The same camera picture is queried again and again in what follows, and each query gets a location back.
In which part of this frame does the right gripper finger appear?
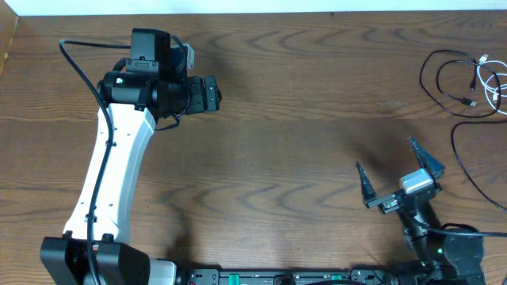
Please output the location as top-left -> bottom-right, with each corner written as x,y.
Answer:
356,161 -> 376,208
408,136 -> 445,178

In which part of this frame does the white usb cable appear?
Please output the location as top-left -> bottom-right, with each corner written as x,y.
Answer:
476,53 -> 507,116

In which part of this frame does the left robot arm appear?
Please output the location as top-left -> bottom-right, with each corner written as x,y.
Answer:
40,28 -> 222,284

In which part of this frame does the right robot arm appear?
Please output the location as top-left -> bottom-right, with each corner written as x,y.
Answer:
356,138 -> 486,284

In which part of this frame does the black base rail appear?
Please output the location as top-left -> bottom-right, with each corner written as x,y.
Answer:
173,260 -> 488,285

